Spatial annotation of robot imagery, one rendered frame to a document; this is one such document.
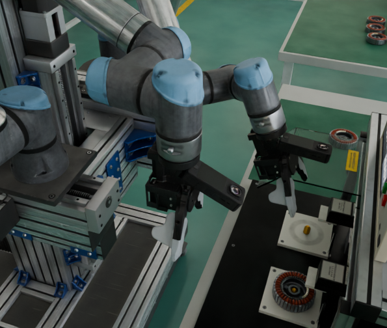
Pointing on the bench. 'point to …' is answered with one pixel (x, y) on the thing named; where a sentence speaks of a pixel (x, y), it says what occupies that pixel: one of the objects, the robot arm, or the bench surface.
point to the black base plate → (248, 289)
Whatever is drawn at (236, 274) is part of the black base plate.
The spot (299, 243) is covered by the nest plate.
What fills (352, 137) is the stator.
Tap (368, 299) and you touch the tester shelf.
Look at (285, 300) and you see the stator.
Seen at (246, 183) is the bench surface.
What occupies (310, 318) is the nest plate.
